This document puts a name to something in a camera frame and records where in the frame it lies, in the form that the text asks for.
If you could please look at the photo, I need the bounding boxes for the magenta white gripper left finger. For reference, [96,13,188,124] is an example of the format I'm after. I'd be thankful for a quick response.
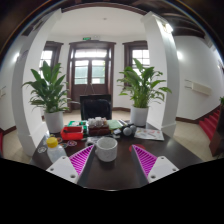
[47,145,94,184]

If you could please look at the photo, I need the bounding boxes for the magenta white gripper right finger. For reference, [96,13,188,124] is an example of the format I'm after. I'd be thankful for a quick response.
[131,146,178,183]

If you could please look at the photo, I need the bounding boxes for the clear bottle yellow cap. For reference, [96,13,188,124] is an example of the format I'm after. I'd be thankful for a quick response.
[46,137,66,163]

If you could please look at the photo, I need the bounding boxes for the red round coaster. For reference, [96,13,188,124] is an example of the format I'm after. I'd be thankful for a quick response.
[129,144,145,151]

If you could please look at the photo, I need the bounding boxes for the printed paper sheet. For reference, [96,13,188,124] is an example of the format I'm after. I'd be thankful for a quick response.
[135,128,164,141]

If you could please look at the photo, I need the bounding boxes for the red plastic box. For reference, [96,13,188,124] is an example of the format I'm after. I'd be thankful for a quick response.
[60,126,83,140]

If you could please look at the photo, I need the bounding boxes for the white speckled mug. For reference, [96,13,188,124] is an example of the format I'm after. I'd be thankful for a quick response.
[95,137,118,162]

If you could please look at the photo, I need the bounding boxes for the dark brown wooden box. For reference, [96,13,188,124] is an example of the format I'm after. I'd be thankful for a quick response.
[88,125,110,136]

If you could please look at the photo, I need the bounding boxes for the grey round ball object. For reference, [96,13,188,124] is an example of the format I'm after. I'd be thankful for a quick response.
[123,125,137,136]

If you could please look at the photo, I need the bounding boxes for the left white pillar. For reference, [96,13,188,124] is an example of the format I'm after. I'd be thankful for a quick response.
[12,10,62,156]

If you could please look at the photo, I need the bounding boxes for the white pillar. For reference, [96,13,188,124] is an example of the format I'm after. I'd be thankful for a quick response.
[12,10,62,156]
[141,12,180,137]

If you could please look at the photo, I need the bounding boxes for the white cups on box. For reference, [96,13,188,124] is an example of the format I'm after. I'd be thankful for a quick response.
[88,117,107,127]

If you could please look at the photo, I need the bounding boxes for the green notebook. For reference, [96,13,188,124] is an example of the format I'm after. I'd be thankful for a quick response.
[107,120,122,130]

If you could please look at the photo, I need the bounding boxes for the black office chair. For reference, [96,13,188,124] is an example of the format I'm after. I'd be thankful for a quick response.
[80,94,112,120]

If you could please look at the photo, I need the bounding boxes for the red carpet staircase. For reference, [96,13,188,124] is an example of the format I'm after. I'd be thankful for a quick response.
[199,109,220,139]

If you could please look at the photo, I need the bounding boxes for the left green potted plant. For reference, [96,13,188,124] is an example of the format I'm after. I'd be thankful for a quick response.
[24,61,69,134]

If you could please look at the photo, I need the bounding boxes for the green potted plant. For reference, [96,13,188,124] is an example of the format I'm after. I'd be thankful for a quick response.
[117,58,172,127]
[24,61,69,134]

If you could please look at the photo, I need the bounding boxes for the right green potted plant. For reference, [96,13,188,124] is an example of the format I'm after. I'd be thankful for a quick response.
[117,58,172,127]

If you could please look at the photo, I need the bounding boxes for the brown wooden double door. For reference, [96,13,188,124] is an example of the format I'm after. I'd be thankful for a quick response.
[67,40,116,110]

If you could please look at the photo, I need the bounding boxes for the right white pillar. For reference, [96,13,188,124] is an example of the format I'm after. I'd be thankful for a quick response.
[141,12,180,137]

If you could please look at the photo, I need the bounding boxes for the left brown framed window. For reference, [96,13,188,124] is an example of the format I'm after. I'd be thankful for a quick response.
[39,41,63,68]

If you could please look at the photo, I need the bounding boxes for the brown framed window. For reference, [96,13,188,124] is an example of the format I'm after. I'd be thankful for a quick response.
[123,40,150,73]
[39,41,63,68]

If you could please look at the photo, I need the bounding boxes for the right brown framed window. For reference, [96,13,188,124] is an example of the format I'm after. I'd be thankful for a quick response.
[123,40,150,73]

